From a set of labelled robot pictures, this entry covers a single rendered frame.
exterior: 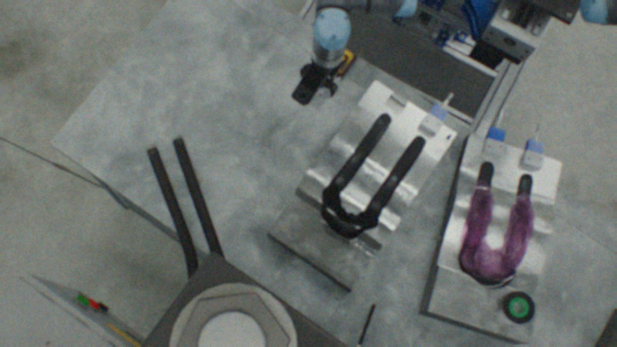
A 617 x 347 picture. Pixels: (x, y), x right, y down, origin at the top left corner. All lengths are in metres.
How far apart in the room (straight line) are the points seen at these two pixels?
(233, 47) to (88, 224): 1.04
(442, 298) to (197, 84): 0.87
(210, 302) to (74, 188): 2.23
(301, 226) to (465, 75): 1.15
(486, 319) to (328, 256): 0.42
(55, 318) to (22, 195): 1.67
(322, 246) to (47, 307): 0.81
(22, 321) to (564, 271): 1.37
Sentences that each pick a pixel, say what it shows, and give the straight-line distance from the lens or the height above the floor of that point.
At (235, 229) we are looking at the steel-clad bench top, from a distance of 1.90.
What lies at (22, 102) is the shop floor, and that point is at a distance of 2.99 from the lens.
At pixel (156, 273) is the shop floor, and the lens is 2.72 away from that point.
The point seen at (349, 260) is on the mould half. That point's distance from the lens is 1.84.
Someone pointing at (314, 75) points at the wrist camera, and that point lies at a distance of 1.69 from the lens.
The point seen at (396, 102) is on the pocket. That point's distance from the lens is 1.96.
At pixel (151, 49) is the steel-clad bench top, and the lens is 2.08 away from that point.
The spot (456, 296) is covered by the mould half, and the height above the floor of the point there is 0.91.
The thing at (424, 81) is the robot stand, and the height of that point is 0.21.
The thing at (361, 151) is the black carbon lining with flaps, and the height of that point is 0.88.
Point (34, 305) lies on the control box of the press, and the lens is 1.26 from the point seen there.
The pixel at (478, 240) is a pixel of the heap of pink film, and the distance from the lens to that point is 1.87.
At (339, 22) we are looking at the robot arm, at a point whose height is 1.30.
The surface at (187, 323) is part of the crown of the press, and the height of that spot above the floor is 2.04.
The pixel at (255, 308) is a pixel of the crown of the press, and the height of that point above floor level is 2.04.
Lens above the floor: 2.67
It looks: 75 degrees down
